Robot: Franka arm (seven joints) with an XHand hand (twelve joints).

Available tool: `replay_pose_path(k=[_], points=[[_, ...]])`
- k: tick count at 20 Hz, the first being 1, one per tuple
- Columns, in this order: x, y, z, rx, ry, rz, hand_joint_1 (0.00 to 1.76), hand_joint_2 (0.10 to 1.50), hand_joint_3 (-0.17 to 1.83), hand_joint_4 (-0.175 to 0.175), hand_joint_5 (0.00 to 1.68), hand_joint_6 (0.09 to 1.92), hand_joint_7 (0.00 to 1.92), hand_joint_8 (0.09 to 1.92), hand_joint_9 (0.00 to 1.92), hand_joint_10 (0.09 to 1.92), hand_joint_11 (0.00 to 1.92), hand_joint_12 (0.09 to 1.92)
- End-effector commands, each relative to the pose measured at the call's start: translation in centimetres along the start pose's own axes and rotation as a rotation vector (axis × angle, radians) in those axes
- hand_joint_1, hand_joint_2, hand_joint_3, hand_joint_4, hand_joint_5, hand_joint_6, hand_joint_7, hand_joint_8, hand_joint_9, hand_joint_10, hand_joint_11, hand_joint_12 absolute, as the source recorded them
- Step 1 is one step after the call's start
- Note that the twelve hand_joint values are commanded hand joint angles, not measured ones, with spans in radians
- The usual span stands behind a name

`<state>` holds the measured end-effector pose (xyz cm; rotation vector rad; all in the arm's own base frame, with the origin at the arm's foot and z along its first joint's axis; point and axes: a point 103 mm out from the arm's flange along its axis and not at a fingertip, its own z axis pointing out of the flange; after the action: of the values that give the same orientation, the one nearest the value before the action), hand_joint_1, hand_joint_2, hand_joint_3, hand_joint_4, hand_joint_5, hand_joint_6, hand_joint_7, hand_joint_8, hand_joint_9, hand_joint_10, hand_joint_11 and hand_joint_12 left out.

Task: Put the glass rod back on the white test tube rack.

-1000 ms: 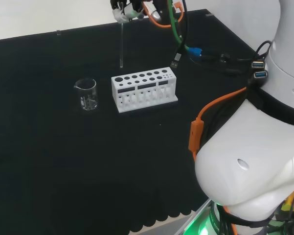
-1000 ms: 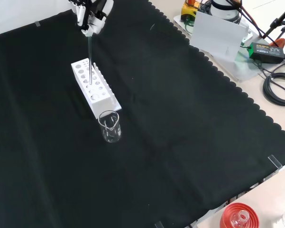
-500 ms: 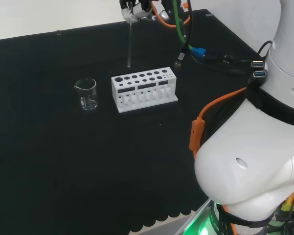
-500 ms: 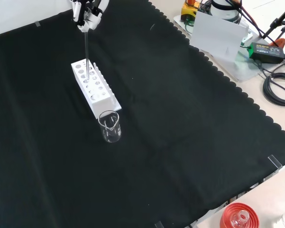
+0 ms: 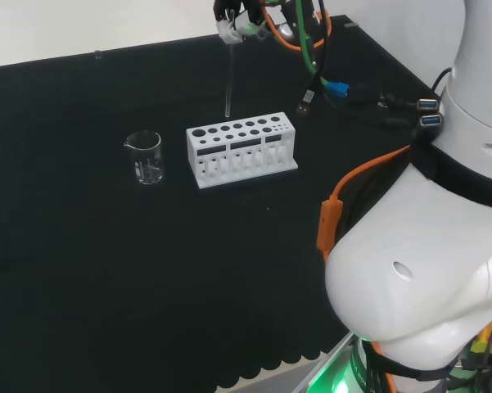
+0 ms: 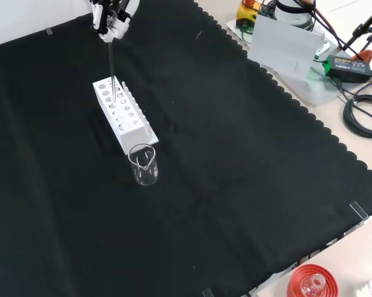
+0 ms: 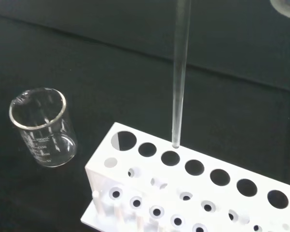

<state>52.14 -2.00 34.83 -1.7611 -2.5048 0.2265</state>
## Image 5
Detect clear glass beaker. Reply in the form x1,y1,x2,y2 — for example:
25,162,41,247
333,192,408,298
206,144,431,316
123,130,165,186

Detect blue usb ports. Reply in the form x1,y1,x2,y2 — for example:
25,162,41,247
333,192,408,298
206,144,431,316
416,97,445,129

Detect black usb cable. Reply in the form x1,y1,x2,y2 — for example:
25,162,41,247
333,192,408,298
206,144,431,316
296,0,333,120

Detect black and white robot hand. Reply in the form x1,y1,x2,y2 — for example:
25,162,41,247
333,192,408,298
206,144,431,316
212,0,268,44

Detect clear glass rod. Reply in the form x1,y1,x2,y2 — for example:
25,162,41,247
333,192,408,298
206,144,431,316
224,39,237,120

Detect green cable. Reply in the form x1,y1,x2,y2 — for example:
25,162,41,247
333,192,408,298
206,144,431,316
293,0,327,88

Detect white test tube rack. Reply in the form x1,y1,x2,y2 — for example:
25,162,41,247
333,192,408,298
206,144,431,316
185,111,300,190

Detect yellow stop button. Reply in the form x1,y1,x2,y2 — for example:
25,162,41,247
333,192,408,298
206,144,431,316
471,309,492,393

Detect black cloth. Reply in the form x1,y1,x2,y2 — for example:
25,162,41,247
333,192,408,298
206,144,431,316
0,14,449,393

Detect metal base plate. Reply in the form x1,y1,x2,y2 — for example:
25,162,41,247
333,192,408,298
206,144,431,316
214,330,355,393

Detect cable with blue connector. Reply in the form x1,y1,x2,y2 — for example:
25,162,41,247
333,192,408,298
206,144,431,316
320,73,419,112

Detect orange cable with inline box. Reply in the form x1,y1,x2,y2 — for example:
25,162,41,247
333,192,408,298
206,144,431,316
316,144,413,264

